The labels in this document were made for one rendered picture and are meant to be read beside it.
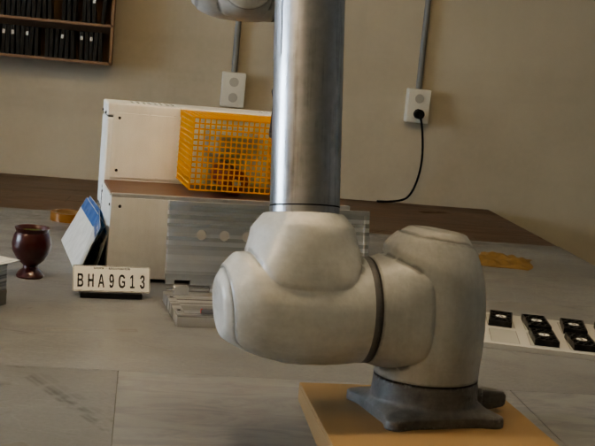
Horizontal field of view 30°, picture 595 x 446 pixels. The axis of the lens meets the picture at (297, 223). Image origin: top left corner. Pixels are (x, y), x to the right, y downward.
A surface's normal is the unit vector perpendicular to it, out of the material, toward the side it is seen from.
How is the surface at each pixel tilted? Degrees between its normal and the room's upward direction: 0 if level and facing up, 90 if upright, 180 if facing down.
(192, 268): 79
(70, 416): 0
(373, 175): 90
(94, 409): 0
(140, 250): 90
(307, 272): 73
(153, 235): 90
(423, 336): 91
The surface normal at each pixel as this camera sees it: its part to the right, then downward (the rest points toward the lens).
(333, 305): 0.29, -0.11
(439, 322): 0.07, 0.13
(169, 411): 0.09, -0.98
